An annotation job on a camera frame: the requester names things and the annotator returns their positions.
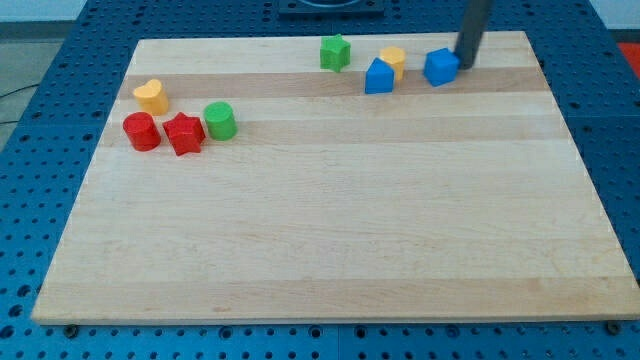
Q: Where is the red cylinder block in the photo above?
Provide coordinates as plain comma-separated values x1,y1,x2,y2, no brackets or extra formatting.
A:
123,112,161,152

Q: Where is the blue triangle block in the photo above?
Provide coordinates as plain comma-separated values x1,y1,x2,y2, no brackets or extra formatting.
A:
364,58,395,94

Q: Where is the yellow heart block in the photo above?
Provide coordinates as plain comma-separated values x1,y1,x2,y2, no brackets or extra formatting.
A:
133,79,169,116

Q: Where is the black cable on floor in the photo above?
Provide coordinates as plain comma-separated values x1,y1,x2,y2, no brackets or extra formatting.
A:
0,82,40,126

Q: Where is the yellow hexagon block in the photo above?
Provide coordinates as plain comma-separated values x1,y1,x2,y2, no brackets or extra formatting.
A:
379,46,406,82

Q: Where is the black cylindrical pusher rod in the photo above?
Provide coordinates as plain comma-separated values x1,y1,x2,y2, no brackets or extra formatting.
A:
454,0,494,70

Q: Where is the green cylinder block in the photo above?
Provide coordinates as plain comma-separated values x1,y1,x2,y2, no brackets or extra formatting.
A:
203,101,237,141

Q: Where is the wooden board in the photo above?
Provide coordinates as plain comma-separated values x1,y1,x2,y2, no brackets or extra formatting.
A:
32,31,639,325

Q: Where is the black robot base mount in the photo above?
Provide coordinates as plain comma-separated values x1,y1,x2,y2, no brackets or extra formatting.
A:
276,0,385,17

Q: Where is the blue cube block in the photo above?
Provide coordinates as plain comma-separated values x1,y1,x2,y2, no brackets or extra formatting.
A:
423,48,459,87

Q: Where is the red star block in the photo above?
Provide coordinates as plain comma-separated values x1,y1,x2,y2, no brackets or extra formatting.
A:
162,112,205,156

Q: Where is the green star block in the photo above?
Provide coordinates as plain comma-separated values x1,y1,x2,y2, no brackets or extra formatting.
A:
319,34,351,73

